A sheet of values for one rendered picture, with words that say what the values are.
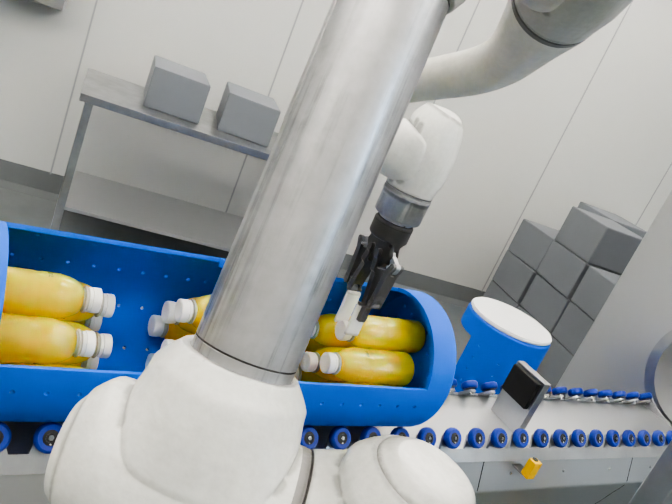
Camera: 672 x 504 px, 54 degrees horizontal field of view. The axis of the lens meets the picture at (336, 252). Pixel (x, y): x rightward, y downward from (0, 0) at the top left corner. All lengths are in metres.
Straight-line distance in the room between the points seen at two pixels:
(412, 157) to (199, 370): 0.65
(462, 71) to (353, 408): 0.63
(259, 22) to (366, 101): 3.84
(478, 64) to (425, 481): 0.51
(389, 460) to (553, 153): 4.96
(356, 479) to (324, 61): 0.36
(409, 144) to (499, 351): 1.09
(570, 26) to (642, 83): 5.08
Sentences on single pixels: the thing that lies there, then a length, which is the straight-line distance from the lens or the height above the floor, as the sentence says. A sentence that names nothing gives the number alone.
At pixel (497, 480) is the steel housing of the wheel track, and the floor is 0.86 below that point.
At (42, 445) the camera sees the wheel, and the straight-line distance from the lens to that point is 1.07.
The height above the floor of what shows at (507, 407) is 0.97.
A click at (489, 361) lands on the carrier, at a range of 2.09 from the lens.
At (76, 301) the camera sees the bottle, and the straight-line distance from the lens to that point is 1.03.
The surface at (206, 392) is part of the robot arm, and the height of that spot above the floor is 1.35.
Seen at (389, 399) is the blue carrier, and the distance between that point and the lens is 1.23.
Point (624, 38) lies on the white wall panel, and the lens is 5.59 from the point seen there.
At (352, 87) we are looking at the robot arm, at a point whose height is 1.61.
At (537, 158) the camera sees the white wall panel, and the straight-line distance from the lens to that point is 5.42.
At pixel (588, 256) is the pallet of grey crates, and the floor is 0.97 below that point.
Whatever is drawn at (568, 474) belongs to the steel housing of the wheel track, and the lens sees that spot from 1.86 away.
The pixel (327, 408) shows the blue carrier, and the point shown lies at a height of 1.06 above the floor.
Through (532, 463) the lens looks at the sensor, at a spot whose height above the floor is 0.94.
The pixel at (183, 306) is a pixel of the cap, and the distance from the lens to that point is 1.09.
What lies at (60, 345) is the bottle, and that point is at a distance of 1.01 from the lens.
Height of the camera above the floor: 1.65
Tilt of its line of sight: 18 degrees down
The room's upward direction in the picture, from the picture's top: 23 degrees clockwise
